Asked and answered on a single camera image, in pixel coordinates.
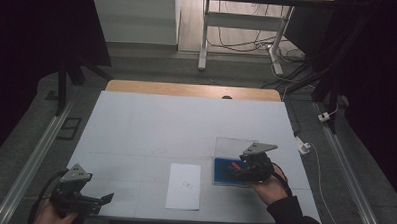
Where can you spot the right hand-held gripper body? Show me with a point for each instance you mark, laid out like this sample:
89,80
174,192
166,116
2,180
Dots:
259,167

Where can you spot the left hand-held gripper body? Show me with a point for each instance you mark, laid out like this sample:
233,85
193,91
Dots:
71,184

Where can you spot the blue ink pad box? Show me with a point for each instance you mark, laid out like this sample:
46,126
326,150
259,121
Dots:
221,171

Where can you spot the person's right hand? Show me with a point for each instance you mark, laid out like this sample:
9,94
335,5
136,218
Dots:
270,189

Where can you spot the person's left hand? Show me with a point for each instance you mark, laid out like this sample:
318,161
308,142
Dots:
51,218

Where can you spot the white power plug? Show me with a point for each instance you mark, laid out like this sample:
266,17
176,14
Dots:
302,145

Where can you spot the white paper sheet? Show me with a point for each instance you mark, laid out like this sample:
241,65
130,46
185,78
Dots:
183,195

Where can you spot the white table cover sheet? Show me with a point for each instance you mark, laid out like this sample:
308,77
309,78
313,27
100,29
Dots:
152,130

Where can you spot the small white connector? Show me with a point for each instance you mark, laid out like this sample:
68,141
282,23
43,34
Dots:
323,116

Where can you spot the wooden table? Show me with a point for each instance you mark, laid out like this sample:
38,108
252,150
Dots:
187,90

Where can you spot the black tripod stand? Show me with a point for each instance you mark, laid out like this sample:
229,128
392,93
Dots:
62,87

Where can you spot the black metal stand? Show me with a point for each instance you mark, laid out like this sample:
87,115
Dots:
332,93

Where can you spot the white cabinet panel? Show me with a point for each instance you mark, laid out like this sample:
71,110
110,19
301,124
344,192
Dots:
136,19

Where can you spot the aluminium rail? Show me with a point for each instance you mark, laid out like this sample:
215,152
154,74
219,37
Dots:
35,156
351,177

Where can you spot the black floor frame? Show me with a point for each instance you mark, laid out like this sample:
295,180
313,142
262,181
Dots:
70,129

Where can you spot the white desk frame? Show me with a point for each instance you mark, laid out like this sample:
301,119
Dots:
243,21

